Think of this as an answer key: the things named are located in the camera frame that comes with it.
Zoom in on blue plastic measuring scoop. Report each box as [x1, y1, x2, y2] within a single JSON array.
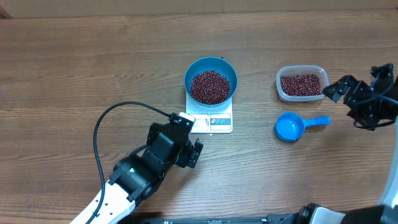
[[274, 112, 331, 142]]

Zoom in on left black cable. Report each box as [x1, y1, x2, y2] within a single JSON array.
[[85, 100, 174, 224]]

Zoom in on black cable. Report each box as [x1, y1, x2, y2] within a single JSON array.
[[85, 100, 174, 224], [353, 67, 398, 131]]

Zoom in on teal blue bowl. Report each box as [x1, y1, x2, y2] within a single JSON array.
[[184, 57, 238, 106]]

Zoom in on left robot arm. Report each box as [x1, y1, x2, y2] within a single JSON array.
[[71, 116, 203, 224]]

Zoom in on red adzuki beans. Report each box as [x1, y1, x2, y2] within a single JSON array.
[[190, 69, 322, 105]]

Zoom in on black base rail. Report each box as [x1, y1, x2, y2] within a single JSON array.
[[119, 211, 299, 224]]

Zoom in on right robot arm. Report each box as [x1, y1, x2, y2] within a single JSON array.
[[281, 72, 397, 224]]

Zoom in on right black cable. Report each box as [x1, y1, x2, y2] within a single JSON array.
[[353, 67, 398, 131]]

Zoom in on white digital kitchen scale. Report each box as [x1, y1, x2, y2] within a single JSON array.
[[186, 94, 233, 134]]

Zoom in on clear plastic bean container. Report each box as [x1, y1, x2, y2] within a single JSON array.
[[275, 65, 329, 103]]

